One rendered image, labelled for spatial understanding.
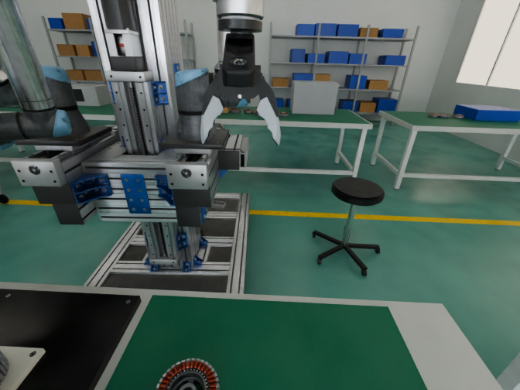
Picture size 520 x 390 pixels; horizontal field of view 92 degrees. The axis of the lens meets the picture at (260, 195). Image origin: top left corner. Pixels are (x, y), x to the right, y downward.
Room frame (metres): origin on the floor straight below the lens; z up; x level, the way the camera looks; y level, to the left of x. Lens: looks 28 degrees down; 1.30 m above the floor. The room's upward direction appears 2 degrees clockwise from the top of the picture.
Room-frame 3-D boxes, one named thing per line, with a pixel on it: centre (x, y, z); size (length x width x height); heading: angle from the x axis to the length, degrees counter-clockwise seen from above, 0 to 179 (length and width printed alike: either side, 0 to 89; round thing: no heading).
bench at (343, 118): (3.11, -0.05, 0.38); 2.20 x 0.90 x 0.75; 89
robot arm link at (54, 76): (0.95, 0.75, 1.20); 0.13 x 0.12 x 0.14; 119
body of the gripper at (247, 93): (0.50, 0.04, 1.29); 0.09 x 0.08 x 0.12; 1
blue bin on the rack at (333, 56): (6.43, -1.61, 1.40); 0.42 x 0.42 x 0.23; 89
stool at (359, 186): (1.54, -0.69, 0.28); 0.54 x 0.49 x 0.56; 179
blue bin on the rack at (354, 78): (6.42, -2.14, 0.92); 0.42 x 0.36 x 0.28; 178
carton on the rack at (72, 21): (6.58, 4.06, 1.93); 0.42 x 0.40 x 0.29; 91
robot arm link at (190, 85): (0.96, 0.24, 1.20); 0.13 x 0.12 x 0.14; 99
